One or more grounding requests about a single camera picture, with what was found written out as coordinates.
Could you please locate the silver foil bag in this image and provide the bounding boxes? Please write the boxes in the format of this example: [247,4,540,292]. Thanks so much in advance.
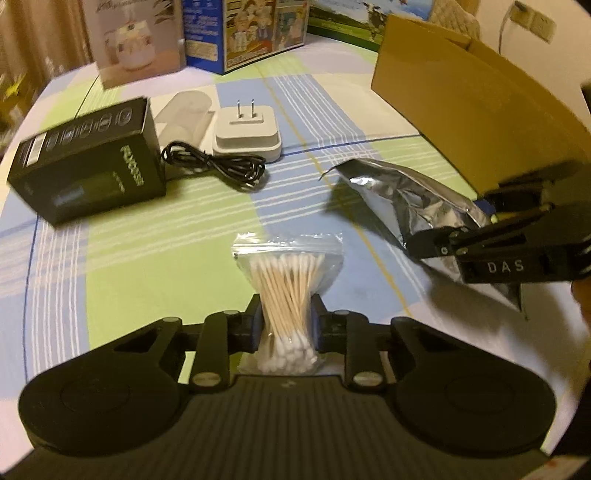
[322,158,528,321]

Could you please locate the clear plastic cover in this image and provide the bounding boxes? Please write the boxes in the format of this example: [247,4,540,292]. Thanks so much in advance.
[150,90,215,153]

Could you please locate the black usb cable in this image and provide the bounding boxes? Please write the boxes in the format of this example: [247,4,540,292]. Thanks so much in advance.
[158,140,270,192]

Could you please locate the bag of cotton swabs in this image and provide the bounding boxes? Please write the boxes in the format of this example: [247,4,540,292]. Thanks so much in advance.
[232,232,344,376]

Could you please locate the brown curtain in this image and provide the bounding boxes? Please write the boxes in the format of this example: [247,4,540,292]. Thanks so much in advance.
[1,0,93,84]

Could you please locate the light blue milk carton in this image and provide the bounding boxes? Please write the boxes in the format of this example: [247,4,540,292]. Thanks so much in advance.
[308,0,434,51]

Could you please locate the wall socket pair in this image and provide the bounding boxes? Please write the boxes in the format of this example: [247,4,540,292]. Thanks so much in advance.
[509,1,556,43]

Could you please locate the tall blue milk carton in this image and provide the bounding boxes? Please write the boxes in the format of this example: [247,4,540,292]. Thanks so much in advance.
[182,0,310,75]

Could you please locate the white humidifier box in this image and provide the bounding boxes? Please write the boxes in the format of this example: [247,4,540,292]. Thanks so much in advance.
[81,0,186,89]

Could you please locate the white power adapter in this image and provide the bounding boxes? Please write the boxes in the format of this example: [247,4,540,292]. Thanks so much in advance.
[212,101,283,163]

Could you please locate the black product box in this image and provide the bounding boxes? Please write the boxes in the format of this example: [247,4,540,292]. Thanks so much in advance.
[7,97,166,226]

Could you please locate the quilted beige chair cover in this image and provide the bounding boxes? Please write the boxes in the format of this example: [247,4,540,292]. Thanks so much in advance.
[428,0,481,40]

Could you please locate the person's right hand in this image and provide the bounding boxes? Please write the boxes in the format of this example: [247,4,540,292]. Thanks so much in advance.
[571,278,591,324]

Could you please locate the brown cardboard box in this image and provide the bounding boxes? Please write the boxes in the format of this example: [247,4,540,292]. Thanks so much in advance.
[372,15,590,193]

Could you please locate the plaid tablecloth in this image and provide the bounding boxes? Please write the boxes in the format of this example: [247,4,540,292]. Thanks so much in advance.
[0,32,591,458]

